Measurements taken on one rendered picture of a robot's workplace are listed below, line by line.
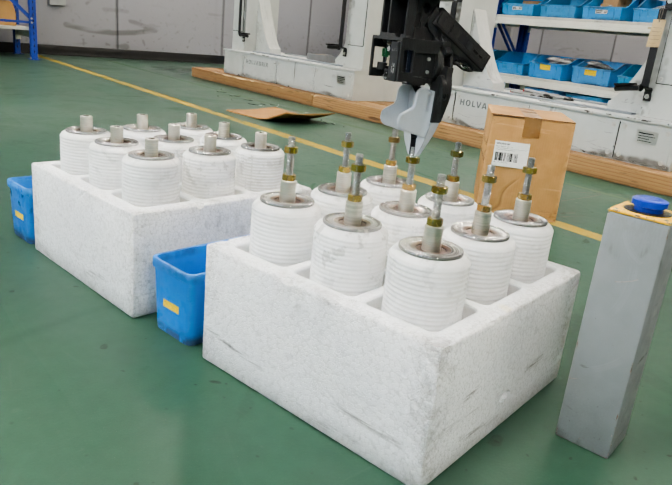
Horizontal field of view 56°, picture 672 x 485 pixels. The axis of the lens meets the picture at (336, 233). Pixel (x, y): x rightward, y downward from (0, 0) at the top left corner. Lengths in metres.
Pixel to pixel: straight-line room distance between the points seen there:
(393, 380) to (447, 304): 0.10
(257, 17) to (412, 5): 4.42
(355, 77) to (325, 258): 3.28
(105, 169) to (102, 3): 5.89
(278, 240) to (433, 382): 0.29
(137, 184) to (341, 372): 0.50
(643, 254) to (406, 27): 0.39
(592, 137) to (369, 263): 2.29
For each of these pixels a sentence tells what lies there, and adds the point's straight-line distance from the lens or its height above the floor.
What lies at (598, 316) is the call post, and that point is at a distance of 0.85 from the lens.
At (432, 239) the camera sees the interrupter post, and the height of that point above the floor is 0.27.
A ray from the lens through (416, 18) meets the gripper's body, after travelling 0.84.
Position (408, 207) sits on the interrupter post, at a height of 0.26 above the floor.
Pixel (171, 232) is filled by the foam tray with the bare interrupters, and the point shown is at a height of 0.14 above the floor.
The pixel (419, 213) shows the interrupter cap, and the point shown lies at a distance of 0.88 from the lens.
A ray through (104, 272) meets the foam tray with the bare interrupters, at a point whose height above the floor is 0.05.
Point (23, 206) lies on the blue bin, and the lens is 1.45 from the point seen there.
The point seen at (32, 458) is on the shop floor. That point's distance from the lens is 0.82.
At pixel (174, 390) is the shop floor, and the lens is 0.91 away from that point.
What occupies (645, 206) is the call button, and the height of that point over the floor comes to 0.32.
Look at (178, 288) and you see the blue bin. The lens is 0.99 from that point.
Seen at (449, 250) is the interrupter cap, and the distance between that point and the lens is 0.75.
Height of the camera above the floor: 0.48
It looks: 18 degrees down
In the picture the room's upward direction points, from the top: 6 degrees clockwise
